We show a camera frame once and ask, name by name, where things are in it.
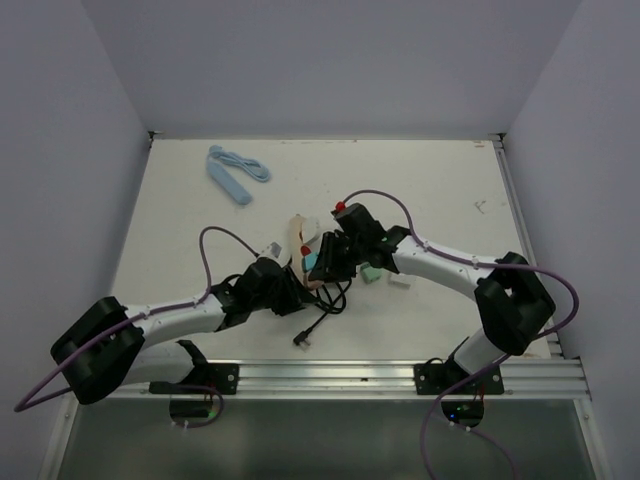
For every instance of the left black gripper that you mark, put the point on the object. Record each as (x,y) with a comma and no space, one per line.
(294,295)

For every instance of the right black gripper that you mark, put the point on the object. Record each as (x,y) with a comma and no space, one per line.
(329,266)

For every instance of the cyan plug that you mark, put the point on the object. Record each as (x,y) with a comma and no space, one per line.
(309,261)

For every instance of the green plug adapter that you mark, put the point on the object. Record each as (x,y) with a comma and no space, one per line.
(370,274)

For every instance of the beige red power strip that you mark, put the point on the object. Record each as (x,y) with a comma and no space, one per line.
(296,246)

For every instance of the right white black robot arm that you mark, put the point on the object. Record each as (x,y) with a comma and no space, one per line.
(512,302)

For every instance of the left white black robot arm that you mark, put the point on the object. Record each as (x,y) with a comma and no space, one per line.
(98,352)

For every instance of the white square plug adapter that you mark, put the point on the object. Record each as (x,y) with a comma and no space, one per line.
(400,281)

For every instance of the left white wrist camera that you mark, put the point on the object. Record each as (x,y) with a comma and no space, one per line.
(273,249)

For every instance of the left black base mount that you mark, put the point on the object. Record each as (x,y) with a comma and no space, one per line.
(201,375)

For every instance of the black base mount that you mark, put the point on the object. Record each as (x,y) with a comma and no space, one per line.
(201,375)
(434,376)

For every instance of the aluminium mounting rail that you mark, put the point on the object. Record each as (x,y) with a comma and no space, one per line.
(527,379)

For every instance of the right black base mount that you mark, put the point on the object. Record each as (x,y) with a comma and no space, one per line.
(434,376)

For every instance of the right aluminium side rail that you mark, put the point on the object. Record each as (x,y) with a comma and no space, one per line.
(523,235)

